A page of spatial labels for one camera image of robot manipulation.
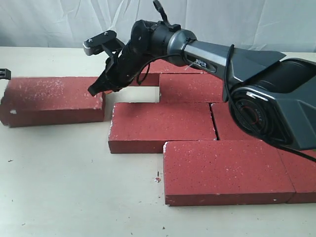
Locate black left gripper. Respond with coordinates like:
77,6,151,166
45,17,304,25
0,68,11,79

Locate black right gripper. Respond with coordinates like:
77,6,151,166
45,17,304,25
88,46,148,96

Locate red brick pushed sideways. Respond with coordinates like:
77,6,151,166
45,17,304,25
108,102,217,154

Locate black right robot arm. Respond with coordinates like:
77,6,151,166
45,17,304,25
83,0,316,160

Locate red brick front large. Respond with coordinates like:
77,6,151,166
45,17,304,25
163,141,295,206

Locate red brick third row right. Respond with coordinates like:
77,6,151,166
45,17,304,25
211,103,258,141

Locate white wrinkled backdrop curtain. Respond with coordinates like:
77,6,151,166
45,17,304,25
0,0,316,52

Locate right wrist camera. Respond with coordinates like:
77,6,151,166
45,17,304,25
83,30,125,57

